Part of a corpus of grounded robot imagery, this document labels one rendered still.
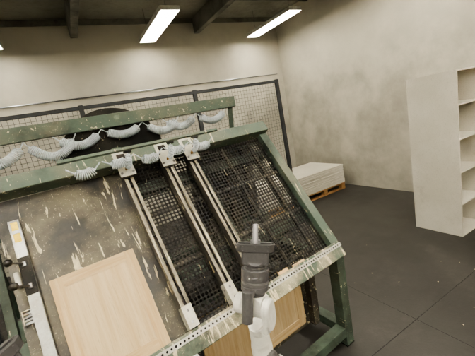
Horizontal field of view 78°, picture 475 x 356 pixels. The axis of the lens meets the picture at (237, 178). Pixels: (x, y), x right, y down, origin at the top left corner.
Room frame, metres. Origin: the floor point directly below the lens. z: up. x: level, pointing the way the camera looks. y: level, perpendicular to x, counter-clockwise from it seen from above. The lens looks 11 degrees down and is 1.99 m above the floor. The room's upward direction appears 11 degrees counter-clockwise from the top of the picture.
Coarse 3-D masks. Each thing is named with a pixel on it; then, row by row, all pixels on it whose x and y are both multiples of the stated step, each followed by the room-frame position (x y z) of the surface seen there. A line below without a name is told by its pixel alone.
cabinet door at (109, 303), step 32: (128, 256) 1.62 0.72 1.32; (64, 288) 1.42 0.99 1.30; (96, 288) 1.47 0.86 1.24; (128, 288) 1.51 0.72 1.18; (64, 320) 1.33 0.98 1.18; (96, 320) 1.37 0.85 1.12; (128, 320) 1.41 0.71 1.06; (160, 320) 1.45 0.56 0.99; (96, 352) 1.28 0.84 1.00; (128, 352) 1.31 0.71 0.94
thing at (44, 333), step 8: (8, 224) 1.54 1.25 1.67; (16, 232) 1.52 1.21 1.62; (24, 240) 1.51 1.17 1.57; (16, 248) 1.47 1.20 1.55; (24, 248) 1.48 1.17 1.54; (16, 256) 1.44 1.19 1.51; (32, 264) 1.47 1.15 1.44; (32, 296) 1.35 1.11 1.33; (40, 296) 1.36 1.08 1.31; (32, 304) 1.32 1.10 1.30; (40, 304) 1.33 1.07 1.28; (32, 312) 1.30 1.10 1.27; (40, 312) 1.31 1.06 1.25; (40, 320) 1.29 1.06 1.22; (40, 328) 1.27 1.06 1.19; (48, 328) 1.27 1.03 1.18; (40, 336) 1.25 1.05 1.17; (48, 336) 1.25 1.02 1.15; (40, 344) 1.23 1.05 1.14; (48, 344) 1.23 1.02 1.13; (48, 352) 1.21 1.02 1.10; (56, 352) 1.22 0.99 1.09
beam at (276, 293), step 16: (336, 256) 2.04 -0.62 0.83; (288, 272) 1.84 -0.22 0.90; (304, 272) 1.87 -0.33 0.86; (288, 288) 1.76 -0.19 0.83; (208, 320) 1.49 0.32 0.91; (224, 320) 1.51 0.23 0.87; (240, 320) 1.54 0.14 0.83; (208, 336) 1.43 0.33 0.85; (176, 352) 1.34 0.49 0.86; (192, 352) 1.36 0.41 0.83
